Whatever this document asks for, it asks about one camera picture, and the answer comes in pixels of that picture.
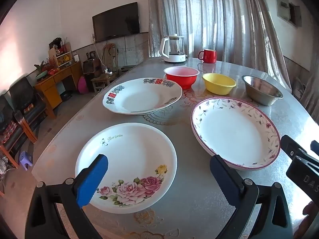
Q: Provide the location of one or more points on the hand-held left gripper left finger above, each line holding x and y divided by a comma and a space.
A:
92, 181

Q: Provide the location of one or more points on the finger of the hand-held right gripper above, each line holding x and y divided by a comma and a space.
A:
315, 146
290, 145

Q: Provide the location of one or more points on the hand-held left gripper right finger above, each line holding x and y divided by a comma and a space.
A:
224, 179

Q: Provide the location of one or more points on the white plate with purple rim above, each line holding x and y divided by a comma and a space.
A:
231, 132

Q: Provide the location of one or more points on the white plate with pink roses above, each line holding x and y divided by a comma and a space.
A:
134, 154

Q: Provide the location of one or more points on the stainless steel bowl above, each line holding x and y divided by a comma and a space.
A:
261, 97

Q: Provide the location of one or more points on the yellow plastic bowl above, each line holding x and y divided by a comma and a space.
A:
219, 86

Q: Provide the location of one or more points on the white plate with red characters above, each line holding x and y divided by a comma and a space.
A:
139, 99

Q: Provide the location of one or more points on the red plastic bowl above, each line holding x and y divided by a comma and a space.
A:
182, 79

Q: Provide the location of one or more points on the person's right hand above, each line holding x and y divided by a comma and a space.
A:
309, 209

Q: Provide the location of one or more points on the narrow grey curtain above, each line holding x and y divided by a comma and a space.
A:
311, 97

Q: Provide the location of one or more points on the grey paper bundle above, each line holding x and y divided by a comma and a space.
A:
301, 87

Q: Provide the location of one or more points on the purple plastic stool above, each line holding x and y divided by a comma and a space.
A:
25, 158

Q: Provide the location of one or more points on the orange wooden cabinet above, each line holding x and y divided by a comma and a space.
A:
49, 97

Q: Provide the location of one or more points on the wooden chair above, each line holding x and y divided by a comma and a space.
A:
104, 79

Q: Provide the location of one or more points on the white power strip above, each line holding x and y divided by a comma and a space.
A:
108, 71

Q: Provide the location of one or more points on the small old television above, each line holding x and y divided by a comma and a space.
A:
89, 66

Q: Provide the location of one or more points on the red mug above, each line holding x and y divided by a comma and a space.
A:
209, 56

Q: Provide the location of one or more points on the potted plant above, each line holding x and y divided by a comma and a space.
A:
41, 67

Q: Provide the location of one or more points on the white box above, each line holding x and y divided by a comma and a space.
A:
76, 57

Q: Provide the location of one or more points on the small cluttered wooden shelf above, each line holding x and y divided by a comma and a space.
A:
62, 57

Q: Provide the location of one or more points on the white glass electric kettle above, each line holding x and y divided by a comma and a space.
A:
174, 57

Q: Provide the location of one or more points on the wide grey sheer curtain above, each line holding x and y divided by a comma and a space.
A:
211, 17

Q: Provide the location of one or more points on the black armchair with wooden frame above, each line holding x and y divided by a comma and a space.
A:
7, 129
22, 92

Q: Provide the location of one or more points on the wall electrical panel box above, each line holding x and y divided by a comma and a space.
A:
281, 7

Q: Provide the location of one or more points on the wall-mounted black television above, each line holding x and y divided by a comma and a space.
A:
114, 22

